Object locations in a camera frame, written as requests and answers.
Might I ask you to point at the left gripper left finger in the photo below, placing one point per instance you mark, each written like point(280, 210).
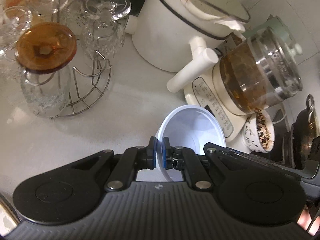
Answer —
point(131, 161)

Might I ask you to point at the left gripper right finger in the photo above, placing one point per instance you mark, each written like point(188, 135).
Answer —
point(188, 163)

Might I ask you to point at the translucent plastic bowl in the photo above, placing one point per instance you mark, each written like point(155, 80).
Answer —
point(188, 126)

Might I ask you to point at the leaf pattern plate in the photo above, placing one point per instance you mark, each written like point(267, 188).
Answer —
point(8, 217)

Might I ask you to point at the patterned bowl with tea leaves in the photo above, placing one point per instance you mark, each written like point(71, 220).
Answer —
point(258, 131)

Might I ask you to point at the dark wok pan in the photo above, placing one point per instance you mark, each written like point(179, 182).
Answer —
point(297, 145)

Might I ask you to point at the glass kettle on base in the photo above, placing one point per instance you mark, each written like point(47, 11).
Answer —
point(260, 72)

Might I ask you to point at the white electric cooking pot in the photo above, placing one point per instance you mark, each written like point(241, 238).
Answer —
point(179, 36)

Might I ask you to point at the wire rack with glass cups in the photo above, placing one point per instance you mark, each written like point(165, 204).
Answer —
point(61, 51)

